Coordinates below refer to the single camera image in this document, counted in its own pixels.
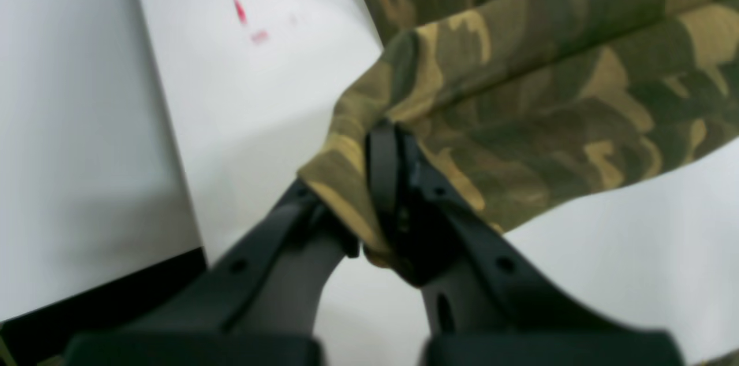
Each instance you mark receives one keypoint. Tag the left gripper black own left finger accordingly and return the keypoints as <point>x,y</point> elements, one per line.
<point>256,306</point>

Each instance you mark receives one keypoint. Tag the camouflage T-shirt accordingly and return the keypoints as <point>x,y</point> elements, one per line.
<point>528,104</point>

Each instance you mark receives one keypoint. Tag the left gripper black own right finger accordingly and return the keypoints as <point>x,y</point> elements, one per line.
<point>486,303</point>

